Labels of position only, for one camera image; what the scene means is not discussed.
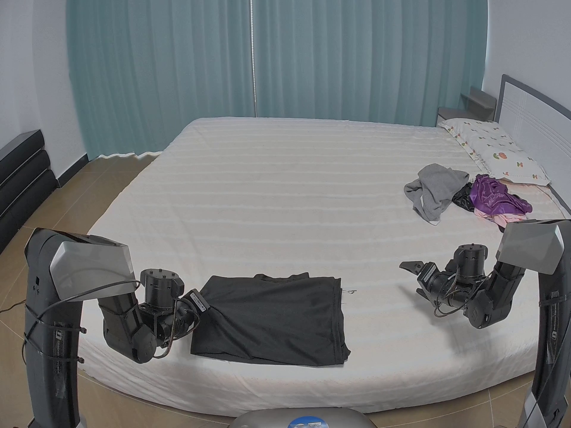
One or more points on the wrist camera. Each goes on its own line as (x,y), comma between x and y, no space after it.
(198,301)
(427,273)

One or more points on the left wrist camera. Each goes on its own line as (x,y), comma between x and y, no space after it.
(198,301)

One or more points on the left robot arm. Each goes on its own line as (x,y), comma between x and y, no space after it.
(67,292)

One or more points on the grey bedside table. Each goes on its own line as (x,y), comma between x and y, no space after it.
(473,105)

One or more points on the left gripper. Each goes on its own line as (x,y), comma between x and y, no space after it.
(185,317)

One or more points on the pink garment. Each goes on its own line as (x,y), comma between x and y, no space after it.
(499,216)

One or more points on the black glossy garment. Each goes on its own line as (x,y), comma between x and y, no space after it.
(464,201)

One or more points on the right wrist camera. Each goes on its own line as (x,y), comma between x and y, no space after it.
(427,273)

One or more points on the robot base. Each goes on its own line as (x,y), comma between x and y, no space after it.
(303,418)

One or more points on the bed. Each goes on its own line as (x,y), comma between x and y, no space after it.
(285,194)

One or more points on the black chest of drawers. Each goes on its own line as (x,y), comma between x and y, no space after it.
(22,176)

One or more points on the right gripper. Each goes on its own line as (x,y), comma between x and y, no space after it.
(439,286)

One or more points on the blue-green curtain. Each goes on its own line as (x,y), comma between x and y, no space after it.
(370,47)
(165,60)

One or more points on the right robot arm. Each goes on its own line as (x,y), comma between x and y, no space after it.
(535,274)

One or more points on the white printed pillow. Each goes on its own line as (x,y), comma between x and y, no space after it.
(499,152)

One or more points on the black T-shirt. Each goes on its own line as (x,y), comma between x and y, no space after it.
(276,319)

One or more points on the purple garment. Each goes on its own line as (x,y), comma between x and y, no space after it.
(495,196)

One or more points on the grey garment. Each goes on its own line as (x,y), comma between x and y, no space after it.
(437,190)

